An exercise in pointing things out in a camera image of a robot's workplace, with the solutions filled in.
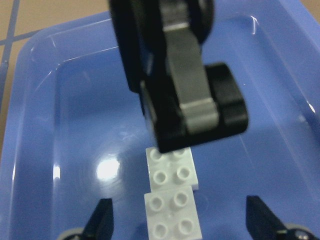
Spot white block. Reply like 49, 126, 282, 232
145, 147, 199, 192
144, 185, 203, 240

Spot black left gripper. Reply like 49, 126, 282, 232
108, 0, 215, 93

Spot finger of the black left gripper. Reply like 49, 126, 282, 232
139, 24, 251, 154

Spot blue plastic tray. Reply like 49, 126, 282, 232
0, 0, 320, 240

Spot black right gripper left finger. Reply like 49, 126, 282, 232
57, 197, 115, 240

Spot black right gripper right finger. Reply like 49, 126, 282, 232
245, 195, 320, 240

